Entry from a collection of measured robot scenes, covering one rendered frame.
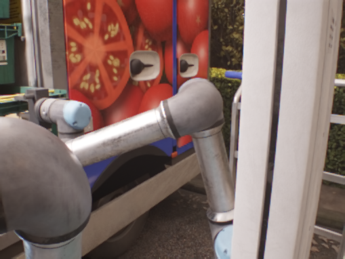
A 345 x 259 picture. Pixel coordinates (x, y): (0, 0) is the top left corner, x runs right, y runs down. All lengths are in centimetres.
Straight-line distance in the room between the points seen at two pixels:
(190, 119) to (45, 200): 42
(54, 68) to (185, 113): 79
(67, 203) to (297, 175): 22
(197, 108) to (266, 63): 43
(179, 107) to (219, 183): 29
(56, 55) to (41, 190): 107
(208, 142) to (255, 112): 56
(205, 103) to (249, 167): 42
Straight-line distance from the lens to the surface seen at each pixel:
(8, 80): 142
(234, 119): 139
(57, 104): 89
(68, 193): 32
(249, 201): 28
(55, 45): 133
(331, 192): 304
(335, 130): 303
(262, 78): 25
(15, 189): 28
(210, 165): 83
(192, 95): 67
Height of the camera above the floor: 131
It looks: 14 degrees down
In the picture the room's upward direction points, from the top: straight up
